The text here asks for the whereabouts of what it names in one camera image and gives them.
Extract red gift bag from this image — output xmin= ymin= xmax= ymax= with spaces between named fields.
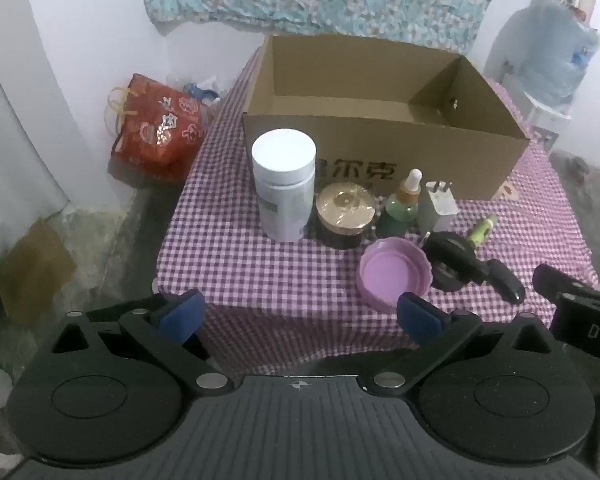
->
xmin=107 ymin=74 xmax=208 ymax=183

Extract green dropper bottle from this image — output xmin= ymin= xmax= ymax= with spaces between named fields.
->
xmin=376 ymin=169 xmax=423 ymax=239

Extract small green tube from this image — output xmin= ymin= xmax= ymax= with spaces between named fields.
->
xmin=467 ymin=214 xmax=498 ymax=248

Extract purple plastic lid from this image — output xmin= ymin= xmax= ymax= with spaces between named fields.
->
xmin=358 ymin=237 xmax=433 ymax=305

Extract black tape roll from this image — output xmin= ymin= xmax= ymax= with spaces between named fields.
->
xmin=424 ymin=231 xmax=478 ymax=291

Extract clear plastic bag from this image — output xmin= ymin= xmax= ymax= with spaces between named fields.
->
xmin=167 ymin=72 xmax=231 ymax=116

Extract blue water jug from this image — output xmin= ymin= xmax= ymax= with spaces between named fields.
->
xmin=510 ymin=0 xmax=600 ymax=106

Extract white charger plug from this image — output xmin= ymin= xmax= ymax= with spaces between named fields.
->
xmin=419 ymin=180 xmax=458 ymax=233

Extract brown cardboard piece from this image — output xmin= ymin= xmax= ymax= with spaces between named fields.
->
xmin=0 ymin=217 xmax=78 ymax=323

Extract brown cardboard box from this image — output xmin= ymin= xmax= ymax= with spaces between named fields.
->
xmin=242 ymin=34 xmax=531 ymax=203

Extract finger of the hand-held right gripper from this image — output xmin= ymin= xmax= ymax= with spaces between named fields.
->
xmin=532 ymin=264 xmax=600 ymax=311

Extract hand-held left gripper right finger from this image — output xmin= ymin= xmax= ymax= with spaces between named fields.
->
xmin=367 ymin=291 xmax=556 ymax=396

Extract white plastic bottle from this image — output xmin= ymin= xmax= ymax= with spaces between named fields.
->
xmin=251 ymin=129 xmax=317 ymax=242

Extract dark jar with gold lid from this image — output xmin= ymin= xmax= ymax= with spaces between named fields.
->
xmin=315 ymin=182 xmax=377 ymax=251

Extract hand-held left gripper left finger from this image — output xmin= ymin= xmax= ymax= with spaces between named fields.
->
xmin=50 ymin=289 xmax=236 ymax=396

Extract purple checked tablecloth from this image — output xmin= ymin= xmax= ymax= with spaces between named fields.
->
xmin=152 ymin=52 xmax=600 ymax=361

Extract black cylindrical tool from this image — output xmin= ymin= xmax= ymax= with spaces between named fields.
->
xmin=450 ymin=247 xmax=526 ymax=306

